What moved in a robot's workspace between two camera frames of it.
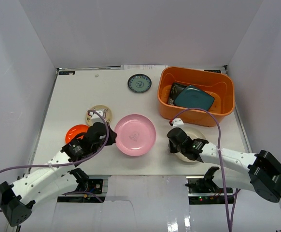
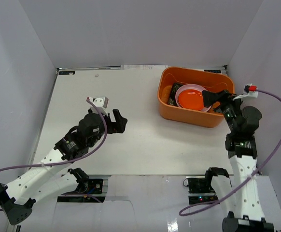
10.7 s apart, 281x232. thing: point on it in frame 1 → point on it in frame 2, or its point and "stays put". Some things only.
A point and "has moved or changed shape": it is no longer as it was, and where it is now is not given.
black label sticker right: (216, 71) stays put
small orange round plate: (75, 130) has moved or changed shape
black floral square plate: (175, 88) stays put
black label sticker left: (66, 72) stays put
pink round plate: (136, 135) → (190, 86)
